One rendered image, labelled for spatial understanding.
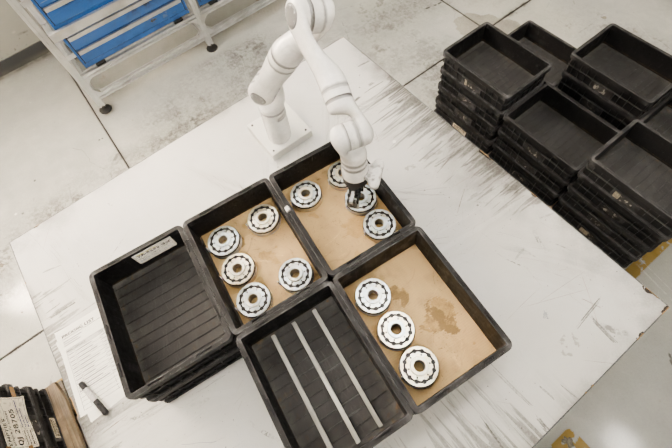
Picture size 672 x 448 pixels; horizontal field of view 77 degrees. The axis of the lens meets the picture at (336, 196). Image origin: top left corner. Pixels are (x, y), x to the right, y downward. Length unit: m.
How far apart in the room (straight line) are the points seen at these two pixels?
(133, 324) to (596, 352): 1.37
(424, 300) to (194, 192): 0.95
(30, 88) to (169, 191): 2.17
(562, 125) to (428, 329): 1.35
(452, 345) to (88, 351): 1.14
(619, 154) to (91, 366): 2.13
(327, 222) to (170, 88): 2.03
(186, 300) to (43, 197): 1.83
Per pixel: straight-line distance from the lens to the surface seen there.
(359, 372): 1.25
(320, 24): 1.11
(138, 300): 1.48
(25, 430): 2.16
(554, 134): 2.25
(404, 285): 1.30
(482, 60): 2.32
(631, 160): 2.15
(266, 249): 1.38
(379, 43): 3.10
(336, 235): 1.36
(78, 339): 1.70
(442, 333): 1.27
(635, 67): 2.51
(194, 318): 1.38
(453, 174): 1.63
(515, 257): 1.53
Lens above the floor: 2.07
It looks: 61 degrees down
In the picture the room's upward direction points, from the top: 11 degrees counter-clockwise
